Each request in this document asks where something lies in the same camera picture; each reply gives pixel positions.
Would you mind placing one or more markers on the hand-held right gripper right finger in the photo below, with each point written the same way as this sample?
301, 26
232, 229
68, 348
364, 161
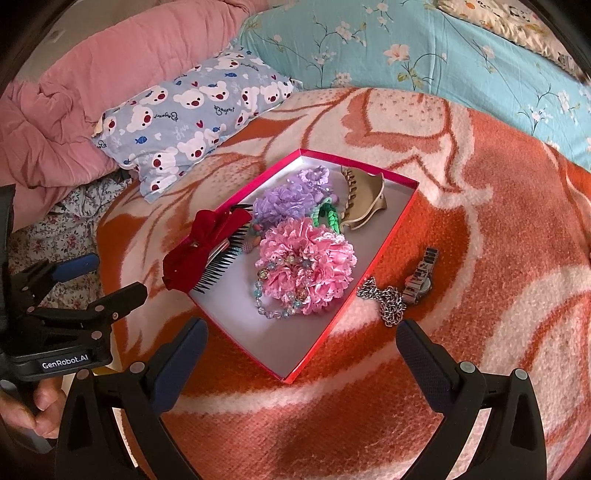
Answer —
415, 355

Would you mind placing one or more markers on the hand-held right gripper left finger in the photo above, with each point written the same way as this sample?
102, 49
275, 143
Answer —
184, 355

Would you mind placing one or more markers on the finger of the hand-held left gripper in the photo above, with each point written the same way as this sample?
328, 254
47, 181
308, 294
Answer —
124, 295
76, 266

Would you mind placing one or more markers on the silver wristwatch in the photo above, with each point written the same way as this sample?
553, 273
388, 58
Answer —
415, 284

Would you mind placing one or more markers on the red bow hair comb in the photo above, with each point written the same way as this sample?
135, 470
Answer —
198, 249

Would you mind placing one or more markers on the red box with white interior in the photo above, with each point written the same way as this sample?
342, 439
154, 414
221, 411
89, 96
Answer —
286, 341

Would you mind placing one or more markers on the pink ruffled flower scrunchie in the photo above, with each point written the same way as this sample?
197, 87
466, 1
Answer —
318, 263

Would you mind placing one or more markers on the large purple ruffled scrunchie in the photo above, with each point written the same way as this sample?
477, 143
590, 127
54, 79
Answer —
281, 203

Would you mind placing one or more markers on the person's left hand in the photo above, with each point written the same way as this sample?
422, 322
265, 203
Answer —
48, 406

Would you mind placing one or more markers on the small floral print cloth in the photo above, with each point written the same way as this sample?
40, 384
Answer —
60, 230

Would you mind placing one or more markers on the beige hair claw clip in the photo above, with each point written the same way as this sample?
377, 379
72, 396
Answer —
364, 207

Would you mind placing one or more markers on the orange and cream blanket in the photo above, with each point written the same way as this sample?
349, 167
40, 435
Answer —
485, 207

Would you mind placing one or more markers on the pink quilt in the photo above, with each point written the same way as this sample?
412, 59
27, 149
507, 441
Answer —
69, 92

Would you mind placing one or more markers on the blue bear print pillow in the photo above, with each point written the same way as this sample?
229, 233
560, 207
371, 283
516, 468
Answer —
184, 106

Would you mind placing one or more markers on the teal floral quilt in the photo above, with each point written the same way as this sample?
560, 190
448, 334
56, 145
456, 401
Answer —
369, 46

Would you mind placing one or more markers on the cream cartoon print pillow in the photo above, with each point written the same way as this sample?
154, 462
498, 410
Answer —
508, 18

